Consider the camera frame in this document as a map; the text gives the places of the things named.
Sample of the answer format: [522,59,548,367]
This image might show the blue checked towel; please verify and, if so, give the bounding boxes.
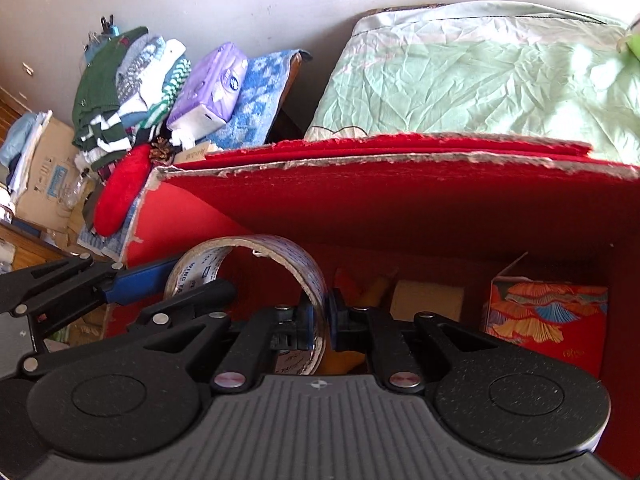
[206,49,312,152]

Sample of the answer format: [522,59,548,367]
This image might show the green white striped garment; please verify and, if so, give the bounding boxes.
[136,56,194,132]

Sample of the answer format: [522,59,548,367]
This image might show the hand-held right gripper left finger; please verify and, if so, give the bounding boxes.
[122,302,321,394]

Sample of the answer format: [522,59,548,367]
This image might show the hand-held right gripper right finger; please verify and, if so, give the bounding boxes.
[326,287,508,396]

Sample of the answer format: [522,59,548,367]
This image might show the red cardboard box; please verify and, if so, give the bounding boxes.
[102,132,640,480]

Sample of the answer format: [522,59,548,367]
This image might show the clear packing tape roll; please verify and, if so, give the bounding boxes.
[164,234,331,377]

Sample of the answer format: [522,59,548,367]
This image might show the blue white knit garment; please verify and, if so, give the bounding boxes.
[115,35,170,102]

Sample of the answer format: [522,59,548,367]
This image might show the brown cardboard box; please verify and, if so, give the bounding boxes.
[12,119,92,234]

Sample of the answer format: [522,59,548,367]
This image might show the purple tissue pack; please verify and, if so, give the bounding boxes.
[166,42,250,134]

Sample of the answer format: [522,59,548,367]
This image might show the small red patterned box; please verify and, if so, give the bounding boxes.
[481,252,611,377]

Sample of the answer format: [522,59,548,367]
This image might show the clear plastic bag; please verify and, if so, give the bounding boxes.
[54,174,87,212]

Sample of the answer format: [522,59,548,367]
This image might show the red plush cushion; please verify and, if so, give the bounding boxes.
[93,143,154,237]

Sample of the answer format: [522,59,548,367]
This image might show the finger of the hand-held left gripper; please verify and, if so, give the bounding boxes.
[21,280,237,377]
[0,254,176,334]

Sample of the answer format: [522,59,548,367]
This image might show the brown paper tag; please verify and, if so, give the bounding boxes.
[172,141,222,167]

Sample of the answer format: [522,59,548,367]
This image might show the brown pine cone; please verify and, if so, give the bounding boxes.
[149,136,176,166]

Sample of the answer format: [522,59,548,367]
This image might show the dark green knit sweater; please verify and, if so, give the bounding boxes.
[71,26,151,155]

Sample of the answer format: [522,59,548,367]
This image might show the light blue folded clothes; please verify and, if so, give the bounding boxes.
[0,110,54,197]

